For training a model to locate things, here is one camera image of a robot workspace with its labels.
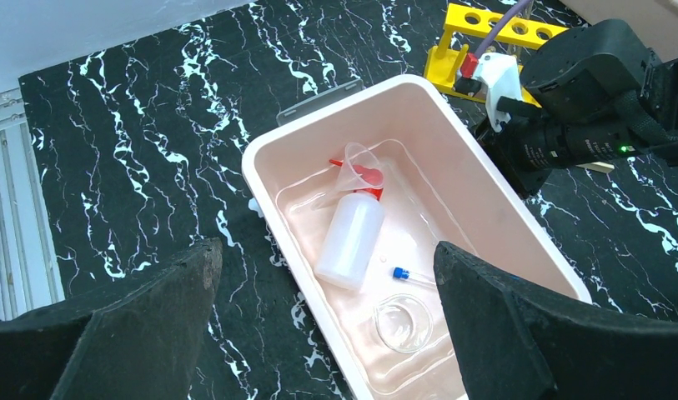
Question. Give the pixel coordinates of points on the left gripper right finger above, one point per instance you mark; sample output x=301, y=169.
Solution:
x=514, y=339

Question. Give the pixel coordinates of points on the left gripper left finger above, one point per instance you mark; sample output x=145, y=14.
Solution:
x=139, y=338

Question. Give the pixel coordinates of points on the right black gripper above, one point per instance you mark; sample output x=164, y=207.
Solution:
x=526, y=151

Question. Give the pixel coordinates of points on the clear glass beaker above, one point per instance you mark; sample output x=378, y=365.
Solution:
x=403, y=322

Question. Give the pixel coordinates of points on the blue capped small vials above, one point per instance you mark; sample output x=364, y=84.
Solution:
x=415, y=278

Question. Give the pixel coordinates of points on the clear plastic funnel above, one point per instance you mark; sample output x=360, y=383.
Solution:
x=359, y=172

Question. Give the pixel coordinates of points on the pink plastic bin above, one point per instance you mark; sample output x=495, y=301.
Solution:
x=439, y=186

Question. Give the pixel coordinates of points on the white plastic bottle red cap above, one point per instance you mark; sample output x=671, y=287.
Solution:
x=349, y=242

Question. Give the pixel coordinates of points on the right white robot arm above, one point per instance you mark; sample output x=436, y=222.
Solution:
x=588, y=95

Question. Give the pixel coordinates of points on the wooden test tube clamp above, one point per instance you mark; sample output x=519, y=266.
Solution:
x=599, y=167

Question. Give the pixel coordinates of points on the large pink storage box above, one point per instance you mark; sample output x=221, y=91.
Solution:
x=654, y=21

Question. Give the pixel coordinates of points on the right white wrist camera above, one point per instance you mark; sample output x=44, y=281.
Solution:
x=498, y=75

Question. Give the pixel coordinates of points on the aluminium frame rail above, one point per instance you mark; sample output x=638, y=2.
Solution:
x=29, y=272

